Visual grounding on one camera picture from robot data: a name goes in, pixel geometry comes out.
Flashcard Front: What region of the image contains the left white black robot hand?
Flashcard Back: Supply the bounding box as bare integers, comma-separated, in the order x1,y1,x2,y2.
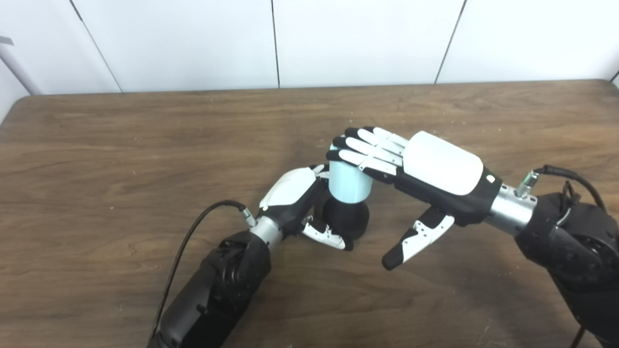
256,163,354,252

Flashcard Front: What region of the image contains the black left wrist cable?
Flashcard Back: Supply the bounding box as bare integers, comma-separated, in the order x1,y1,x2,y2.
151,200,257,339

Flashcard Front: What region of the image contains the black funnel-shaped nozzle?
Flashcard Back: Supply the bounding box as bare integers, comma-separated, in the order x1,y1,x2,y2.
322,196,370,241

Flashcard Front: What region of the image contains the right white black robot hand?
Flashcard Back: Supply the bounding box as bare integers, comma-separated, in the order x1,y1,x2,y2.
326,127,503,271

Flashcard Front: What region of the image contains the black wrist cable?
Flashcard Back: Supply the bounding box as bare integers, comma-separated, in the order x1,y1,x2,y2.
516,165,607,348
151,200,257,339

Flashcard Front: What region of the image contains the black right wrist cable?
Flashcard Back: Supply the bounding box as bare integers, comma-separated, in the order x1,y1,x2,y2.
516,165,607,348

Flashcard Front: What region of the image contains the light-blue short hose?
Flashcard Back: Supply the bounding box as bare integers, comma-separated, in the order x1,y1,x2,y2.
328,143,373,203

